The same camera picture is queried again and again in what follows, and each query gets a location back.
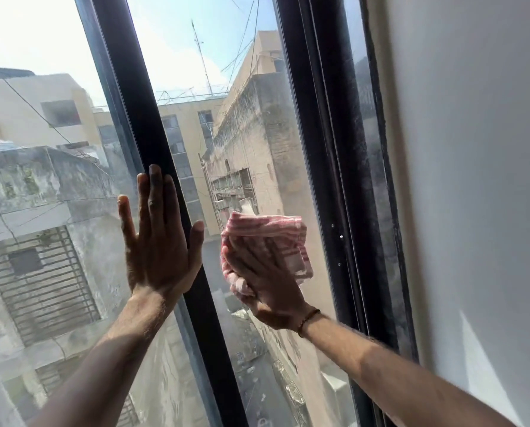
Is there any beige flat-roofed building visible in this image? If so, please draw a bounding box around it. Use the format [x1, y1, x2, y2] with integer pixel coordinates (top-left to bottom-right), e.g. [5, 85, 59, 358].
[0, 73, 114, 149]

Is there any beige building with many windows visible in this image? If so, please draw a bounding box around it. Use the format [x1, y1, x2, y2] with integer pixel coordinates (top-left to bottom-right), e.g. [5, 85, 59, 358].
[157, 97, 230, 237]

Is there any thin antenna mast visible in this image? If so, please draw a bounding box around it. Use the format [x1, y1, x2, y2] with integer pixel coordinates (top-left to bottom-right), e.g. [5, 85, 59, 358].
[191, 20, 213, 97]

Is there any person's right forearm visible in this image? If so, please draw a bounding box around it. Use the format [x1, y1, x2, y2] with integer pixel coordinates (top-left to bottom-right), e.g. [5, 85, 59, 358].
[302, 313, 523, 427]

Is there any person's right hand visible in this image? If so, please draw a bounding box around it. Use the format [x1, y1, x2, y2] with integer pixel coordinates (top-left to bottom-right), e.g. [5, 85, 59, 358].
[222, 238, 322, 337]

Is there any red white checked cloth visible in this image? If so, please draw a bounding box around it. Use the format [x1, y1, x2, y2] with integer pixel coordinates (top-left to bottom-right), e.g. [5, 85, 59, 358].
[220, 211, 314, 299]

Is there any person's left forearm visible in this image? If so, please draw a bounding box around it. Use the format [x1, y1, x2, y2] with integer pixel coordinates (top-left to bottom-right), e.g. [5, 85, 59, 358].
[28, 289, 182, 427]

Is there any tall stained concrete building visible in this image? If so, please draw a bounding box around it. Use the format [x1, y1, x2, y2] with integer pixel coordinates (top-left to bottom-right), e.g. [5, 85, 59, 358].
[199, 30, 364, 427]

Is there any black outer window frame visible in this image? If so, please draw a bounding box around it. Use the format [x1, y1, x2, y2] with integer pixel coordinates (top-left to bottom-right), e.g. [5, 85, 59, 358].
[272, 0, 420, 427]

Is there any black window sash stile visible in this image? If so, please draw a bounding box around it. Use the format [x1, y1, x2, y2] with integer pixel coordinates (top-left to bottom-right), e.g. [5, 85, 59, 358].
[73, 0, 249, 427]

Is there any brown thread wrist bracelet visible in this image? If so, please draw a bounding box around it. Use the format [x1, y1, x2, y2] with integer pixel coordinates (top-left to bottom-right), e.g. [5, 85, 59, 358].
[297, 308, 322, 339]

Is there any black overhead cable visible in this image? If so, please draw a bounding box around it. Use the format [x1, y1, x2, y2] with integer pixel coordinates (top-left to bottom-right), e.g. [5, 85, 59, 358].
[0, 54, 76, 148]

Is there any person's left hand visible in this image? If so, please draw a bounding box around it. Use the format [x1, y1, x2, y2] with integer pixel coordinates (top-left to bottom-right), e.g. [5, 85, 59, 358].
[117, 164, 204, 304]

